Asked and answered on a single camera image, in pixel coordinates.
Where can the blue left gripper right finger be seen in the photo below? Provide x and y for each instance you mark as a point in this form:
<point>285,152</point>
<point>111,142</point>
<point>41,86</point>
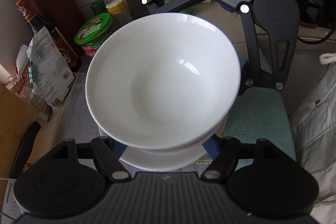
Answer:
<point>212,146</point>

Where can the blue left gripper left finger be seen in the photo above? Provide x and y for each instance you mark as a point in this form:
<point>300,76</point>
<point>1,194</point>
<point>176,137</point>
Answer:
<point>118,149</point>

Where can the large white bowl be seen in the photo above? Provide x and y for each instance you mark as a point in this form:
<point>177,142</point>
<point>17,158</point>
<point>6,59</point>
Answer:
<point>162,81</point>

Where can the floral white bowl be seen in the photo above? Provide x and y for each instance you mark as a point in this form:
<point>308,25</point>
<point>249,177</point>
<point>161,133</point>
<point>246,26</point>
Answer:
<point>217,130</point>

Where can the top white floral plate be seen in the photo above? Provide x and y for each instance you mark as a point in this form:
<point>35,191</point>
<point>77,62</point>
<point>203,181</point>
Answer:
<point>164,163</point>

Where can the grey checked table cloth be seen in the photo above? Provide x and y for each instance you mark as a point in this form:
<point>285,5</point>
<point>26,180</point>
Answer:
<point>77,123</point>

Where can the teal dish cloth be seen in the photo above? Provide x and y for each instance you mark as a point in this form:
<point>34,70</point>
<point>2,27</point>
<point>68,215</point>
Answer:
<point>260,113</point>

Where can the red white salt bag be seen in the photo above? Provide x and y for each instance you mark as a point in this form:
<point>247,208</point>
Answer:
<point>23,88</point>

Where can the white seasoning bag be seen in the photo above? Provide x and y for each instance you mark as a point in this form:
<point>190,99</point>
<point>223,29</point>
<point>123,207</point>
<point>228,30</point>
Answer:
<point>51,76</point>

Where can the bamboo cutting board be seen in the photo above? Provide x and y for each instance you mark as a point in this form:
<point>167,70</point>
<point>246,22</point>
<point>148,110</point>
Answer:
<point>16,116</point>

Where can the green lid sauce jar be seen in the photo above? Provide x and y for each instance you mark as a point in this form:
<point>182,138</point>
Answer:
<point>94,33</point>

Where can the yellow lid spice jar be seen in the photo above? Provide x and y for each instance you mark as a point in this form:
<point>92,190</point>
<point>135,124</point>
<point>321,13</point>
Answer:
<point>119,12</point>

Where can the green cap small bottle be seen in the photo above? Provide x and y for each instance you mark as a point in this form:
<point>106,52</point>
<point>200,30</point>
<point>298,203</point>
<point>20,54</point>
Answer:
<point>98,7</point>

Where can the kitchen knife black handle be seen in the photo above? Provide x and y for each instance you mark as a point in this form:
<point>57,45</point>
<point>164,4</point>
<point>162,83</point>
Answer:
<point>24,150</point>

